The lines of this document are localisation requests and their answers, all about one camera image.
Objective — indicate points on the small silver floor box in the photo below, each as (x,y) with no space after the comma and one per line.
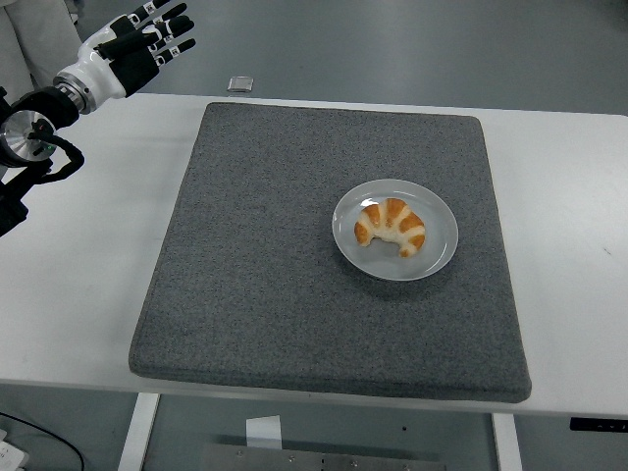
(240,84)

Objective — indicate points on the white tape strip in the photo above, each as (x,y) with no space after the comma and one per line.
(264,432)

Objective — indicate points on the white table leg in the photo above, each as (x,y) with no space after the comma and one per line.
(137,432)
(507,441)

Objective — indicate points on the golden croissant bread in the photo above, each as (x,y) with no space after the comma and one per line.
(392,218)

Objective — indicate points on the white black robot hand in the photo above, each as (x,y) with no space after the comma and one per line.
(100,71)

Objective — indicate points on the grey metal plate with screws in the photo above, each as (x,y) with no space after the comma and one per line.
(324,461)

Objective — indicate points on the black table control panel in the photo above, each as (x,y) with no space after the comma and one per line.
(598,425)

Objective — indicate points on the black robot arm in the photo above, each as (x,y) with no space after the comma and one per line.
(10,211)

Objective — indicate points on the light grey round plate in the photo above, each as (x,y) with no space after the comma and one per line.
(432,260)

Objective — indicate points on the grey felt mat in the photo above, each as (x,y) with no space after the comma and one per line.
(304,324)

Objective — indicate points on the white power strip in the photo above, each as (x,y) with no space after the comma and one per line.
(10,454)

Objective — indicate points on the person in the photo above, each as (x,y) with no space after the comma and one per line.
(24,44)

